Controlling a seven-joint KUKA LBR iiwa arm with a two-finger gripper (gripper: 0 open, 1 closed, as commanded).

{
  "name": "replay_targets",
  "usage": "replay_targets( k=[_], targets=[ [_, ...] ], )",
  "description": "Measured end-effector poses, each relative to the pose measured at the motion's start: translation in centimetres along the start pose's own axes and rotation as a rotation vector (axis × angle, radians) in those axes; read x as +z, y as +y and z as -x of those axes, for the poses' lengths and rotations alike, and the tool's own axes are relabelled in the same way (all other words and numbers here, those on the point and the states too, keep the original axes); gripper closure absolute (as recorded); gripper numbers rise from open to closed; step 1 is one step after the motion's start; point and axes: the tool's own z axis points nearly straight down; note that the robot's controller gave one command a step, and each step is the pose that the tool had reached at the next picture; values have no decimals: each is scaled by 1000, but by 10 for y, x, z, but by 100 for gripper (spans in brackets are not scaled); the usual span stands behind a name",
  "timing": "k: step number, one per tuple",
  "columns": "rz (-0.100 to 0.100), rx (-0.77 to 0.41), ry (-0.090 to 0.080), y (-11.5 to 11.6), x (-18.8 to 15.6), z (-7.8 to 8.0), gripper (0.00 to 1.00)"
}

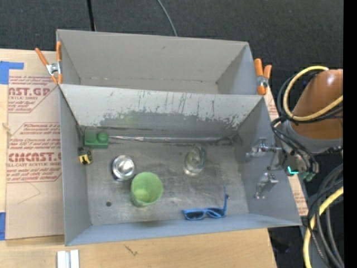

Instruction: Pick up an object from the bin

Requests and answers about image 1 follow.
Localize brown cardboard board, red print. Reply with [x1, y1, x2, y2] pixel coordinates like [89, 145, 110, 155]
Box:
[0, 48, 309, 241]

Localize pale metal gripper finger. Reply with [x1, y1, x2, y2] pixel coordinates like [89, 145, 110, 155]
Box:
[253, 171, 279, 200]
[245, 137, 282, 161]

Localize clear glass cup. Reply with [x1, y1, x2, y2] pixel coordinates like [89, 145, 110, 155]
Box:
[182, 145, 208, 176]

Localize grey metal bin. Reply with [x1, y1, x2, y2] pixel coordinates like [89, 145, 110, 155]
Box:
[55, 28, 303, 247]

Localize green plastic cup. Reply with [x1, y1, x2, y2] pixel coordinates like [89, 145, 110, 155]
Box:
[129, 171, 164, 208]

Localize green toy block with knob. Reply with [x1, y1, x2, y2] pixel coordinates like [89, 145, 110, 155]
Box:
[84, 130, 110, 150]

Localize blue sunglasses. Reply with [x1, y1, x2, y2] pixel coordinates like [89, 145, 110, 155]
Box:
[182, 185, 230, 221]

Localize shiny silver metal cup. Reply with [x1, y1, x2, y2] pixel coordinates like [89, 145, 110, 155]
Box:
[111, 155, 136, 182]

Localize yellow and black small tool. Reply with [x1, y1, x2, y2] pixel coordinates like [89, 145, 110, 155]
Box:
[78, 147, 94, 166]

